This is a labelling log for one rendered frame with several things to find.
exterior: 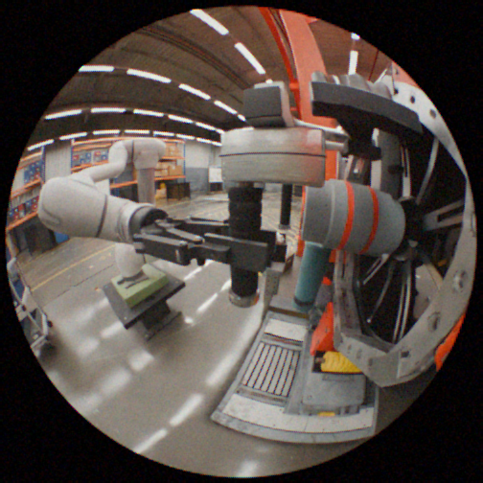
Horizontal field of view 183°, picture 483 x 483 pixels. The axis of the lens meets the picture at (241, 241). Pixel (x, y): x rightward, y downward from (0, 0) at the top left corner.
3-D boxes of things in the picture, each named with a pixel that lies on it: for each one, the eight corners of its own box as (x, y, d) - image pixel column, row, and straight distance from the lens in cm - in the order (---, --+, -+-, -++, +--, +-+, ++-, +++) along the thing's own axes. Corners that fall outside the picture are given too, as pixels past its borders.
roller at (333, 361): (390, 371, 62) (402, 362, 58) (310, 372, 47) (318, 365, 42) (389, 356, 64) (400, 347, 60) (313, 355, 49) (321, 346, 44)
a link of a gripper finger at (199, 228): (167, 240, 27) (172, 237, 28) (228, 246, 22) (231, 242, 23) (163, 218, 26) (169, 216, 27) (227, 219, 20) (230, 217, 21)
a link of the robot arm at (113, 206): (148, 249, 39) (99, 243, 34) (125, 240, 53) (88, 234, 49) (157, 206, 39) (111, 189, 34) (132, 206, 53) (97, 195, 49)
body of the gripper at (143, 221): (165, 237, 34) (196, 243, 28) (133, 252, 31) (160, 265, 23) (160, 202, 33) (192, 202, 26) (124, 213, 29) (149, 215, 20)
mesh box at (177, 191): (179, 200, 826) (177, 182, 821) (166, 200, 929) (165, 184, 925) (191, 198, 882) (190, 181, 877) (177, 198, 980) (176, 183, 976)
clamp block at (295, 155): (325, 189, 12) (325, 123, 13) (218, 182, 14) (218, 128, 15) (319, 187, 17) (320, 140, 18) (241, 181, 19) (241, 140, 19)
